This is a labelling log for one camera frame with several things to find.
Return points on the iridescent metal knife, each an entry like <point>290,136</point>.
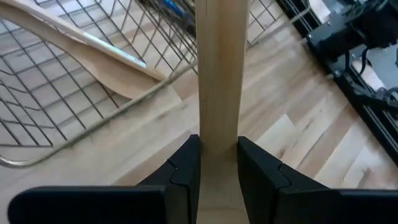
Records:
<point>174,7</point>

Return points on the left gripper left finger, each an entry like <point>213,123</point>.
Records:
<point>124,205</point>

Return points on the wooden spoon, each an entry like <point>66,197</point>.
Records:
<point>118,84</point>

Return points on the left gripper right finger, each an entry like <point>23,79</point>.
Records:
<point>295,202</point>

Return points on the plain wooden spatula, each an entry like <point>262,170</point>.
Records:
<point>220,77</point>

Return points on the slotted wooden spatula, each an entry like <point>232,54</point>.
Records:
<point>118,53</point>

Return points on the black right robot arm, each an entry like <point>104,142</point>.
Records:
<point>373,28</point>

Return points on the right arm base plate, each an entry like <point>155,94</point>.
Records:
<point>329,34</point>

